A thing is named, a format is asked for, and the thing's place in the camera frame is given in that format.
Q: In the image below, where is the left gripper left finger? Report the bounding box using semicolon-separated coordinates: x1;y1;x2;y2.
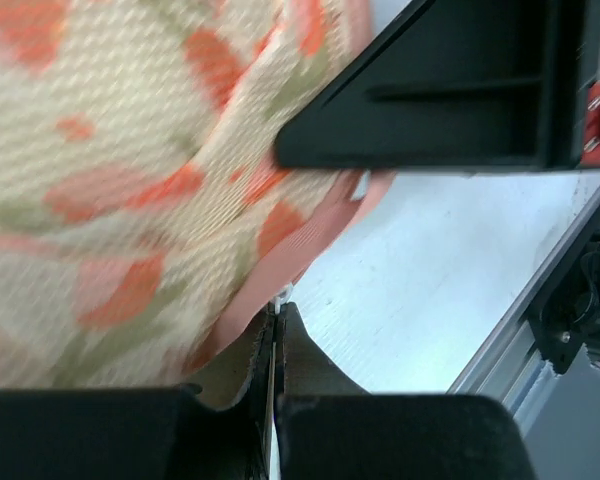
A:
0;309;276;479

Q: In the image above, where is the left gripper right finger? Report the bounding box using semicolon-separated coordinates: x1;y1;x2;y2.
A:
275;303;536;479

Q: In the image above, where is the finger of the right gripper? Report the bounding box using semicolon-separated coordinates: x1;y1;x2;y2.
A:
274;0;588;172

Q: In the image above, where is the white zipper pull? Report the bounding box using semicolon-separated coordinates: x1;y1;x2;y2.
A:
270;283;294;315

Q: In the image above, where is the floral mesh laundry bag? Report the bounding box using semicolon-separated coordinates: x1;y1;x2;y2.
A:
0;1;393;388

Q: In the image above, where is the aluminium front rail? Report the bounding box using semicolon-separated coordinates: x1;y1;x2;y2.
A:
449;186;600;431

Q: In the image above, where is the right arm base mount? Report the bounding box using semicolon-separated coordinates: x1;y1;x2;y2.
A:
525;205;600;374

